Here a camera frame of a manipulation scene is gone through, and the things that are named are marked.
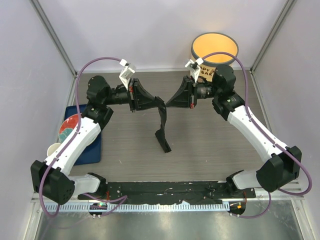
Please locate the aluminium corner post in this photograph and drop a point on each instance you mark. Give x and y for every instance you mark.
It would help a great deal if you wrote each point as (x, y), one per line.
(285, 11)
(53, 35)

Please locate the black trash bag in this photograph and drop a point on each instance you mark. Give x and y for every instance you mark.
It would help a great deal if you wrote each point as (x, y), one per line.
(160, 133)

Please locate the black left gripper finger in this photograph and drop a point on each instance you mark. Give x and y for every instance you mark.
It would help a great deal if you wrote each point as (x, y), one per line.
(149, 103)
(147, 91)

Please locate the red and teal plate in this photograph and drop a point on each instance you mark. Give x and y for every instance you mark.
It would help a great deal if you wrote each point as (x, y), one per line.
(67, 128)

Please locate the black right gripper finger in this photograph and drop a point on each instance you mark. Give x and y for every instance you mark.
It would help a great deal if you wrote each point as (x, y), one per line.
(182, 90)
(179, 102)

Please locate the yellow capybara trash bin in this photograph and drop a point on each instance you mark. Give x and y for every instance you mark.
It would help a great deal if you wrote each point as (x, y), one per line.
(211, 47)

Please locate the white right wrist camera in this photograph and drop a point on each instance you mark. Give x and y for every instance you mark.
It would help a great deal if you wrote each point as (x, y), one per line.
(194, 67)

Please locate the white paper cup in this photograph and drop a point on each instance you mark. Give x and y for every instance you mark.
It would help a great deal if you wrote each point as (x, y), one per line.
(52, 148)

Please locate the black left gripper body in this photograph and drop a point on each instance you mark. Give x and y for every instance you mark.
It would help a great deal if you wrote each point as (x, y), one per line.
(132, 95)

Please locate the perforated cable duct strip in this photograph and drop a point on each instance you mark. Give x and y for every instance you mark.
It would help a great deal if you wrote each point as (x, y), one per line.
(96, 207)

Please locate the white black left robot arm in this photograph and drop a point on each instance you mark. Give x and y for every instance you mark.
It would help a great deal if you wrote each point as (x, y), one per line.
(51, 178)

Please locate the blue tray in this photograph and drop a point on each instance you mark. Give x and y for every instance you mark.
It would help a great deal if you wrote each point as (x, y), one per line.
(92, 153)

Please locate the left aluminium corner post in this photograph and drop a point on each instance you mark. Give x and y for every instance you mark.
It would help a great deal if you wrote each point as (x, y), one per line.
(53, 35)

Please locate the right aluminium corner post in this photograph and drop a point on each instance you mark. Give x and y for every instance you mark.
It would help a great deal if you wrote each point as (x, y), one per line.
(285, 11)

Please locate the aluminium frame rail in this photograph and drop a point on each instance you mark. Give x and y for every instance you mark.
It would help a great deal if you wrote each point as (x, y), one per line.
(293, 186)

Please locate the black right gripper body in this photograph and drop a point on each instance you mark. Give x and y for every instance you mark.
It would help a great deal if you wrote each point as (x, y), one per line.
(194, 95)

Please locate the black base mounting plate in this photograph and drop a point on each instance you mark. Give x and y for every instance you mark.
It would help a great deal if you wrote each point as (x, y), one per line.
(172, 192)

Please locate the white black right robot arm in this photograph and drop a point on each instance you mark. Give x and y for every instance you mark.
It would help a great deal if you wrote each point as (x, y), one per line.
(280, 162)

